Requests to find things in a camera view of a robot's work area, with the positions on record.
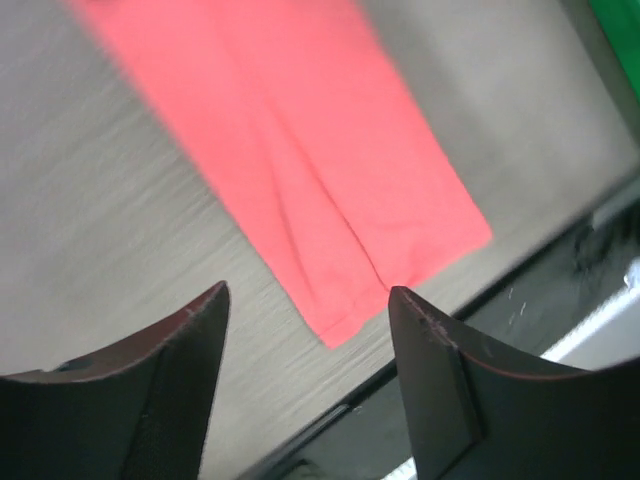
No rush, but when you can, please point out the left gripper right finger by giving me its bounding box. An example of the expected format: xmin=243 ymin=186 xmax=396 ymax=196
xmin=388 ymin=287 xmax=639 ymax=479

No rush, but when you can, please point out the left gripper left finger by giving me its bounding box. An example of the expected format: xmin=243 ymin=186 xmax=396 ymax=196
xmin=1 ymin=282 xmax=230 ymax=479

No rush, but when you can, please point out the salmon pink t shirt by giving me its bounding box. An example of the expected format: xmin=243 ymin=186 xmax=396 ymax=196
xmin=72 ymin=1 xmax=491 ymax=348

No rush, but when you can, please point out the green plastic bin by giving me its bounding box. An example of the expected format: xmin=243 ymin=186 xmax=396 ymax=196
xmin=590 ymin=0 xmax=639 ymax=98

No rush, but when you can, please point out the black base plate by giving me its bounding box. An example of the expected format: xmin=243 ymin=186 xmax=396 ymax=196
xmin=247 ymin=179 xmax=639 ymax=479

